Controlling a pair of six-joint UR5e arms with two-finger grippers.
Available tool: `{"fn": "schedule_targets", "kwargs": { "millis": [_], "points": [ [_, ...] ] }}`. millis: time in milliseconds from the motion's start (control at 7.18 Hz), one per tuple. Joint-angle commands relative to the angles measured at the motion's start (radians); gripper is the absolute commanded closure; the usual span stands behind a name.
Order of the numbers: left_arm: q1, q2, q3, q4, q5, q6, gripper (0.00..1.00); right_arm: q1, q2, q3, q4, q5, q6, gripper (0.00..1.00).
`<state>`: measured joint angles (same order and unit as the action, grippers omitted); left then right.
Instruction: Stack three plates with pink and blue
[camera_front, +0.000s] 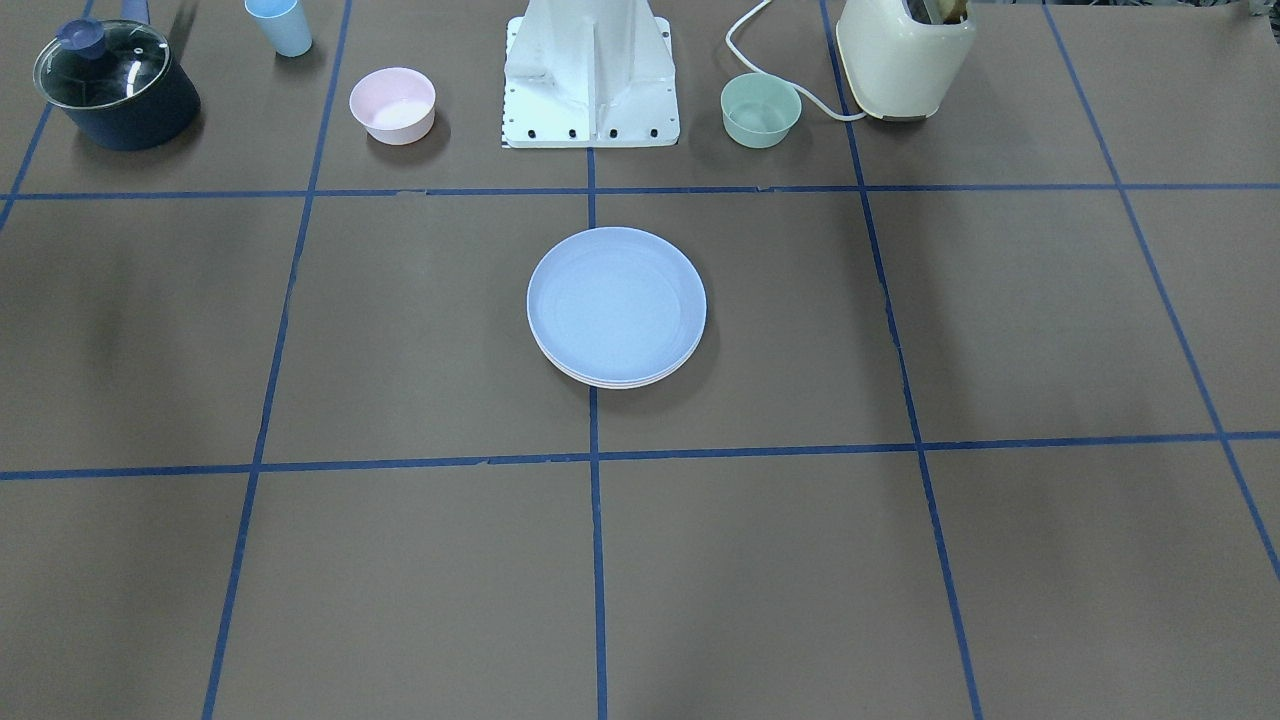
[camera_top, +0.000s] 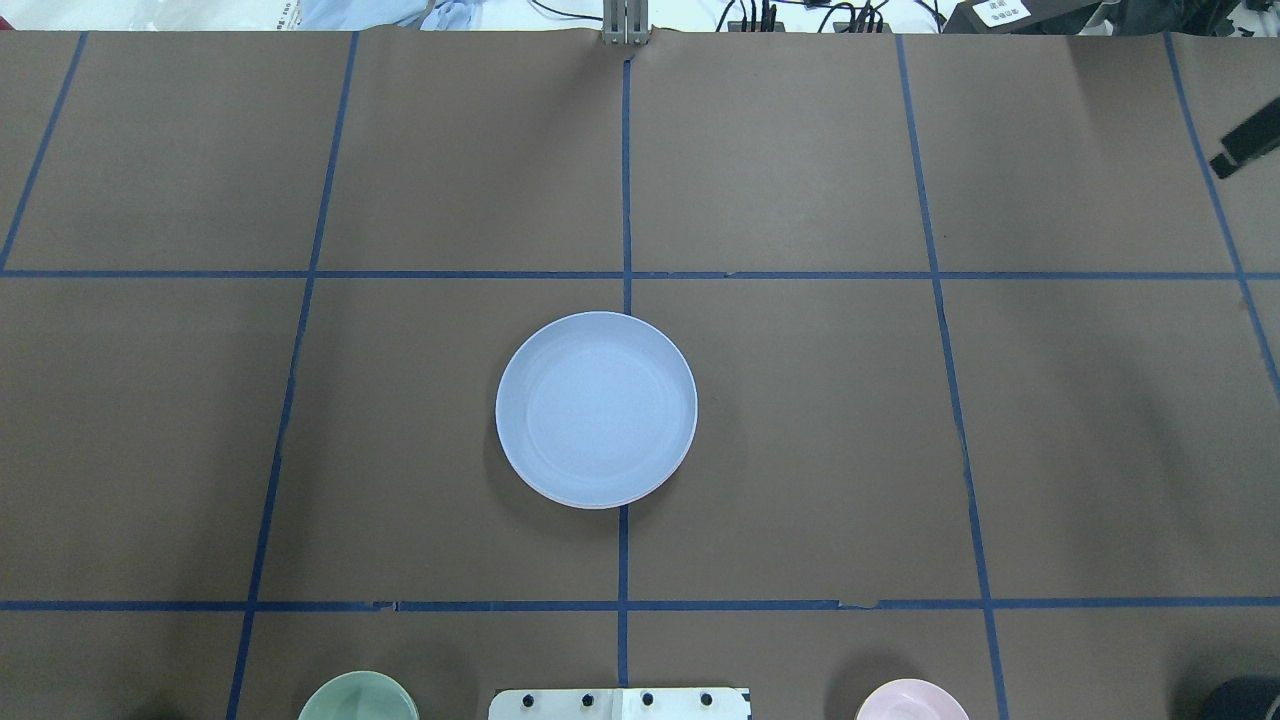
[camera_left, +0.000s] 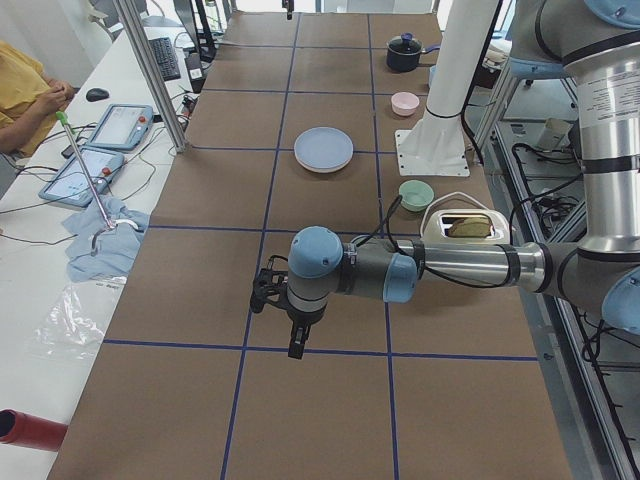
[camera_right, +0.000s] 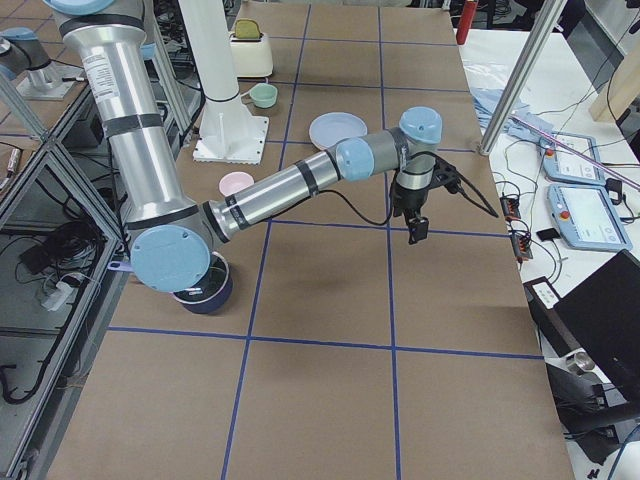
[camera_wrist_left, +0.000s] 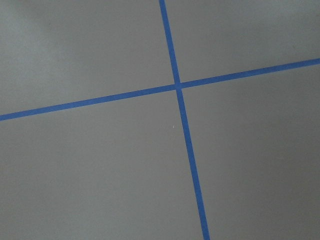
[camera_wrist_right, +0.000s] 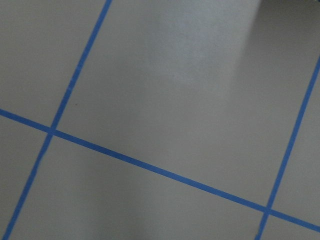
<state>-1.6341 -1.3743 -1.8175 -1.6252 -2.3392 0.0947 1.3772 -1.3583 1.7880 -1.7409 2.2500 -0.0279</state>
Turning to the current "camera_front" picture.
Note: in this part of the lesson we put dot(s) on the blue plate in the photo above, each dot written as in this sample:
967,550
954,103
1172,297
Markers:
616,307

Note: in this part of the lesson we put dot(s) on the green cup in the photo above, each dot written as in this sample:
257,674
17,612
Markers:
758,110

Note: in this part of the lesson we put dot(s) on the pink bowl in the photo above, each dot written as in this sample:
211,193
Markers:
396,105

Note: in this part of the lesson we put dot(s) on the cream toaster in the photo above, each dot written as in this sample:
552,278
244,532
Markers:
901,57

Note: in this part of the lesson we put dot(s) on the light blue cup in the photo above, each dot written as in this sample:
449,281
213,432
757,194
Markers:
284,24

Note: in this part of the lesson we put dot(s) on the dark blue pot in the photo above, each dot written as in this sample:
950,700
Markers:
119,80

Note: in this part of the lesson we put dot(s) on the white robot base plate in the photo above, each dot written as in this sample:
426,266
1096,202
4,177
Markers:
533,120

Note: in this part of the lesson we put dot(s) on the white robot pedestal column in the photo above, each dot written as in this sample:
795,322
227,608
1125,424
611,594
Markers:
589,53

